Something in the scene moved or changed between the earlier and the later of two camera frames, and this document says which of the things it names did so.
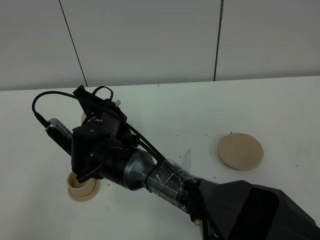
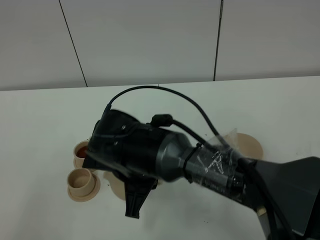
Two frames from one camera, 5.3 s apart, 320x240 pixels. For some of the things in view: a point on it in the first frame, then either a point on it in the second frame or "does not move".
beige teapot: (84, 115) -> (117, 186)
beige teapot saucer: (240, 151) does not move
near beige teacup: (80, 189) does not move
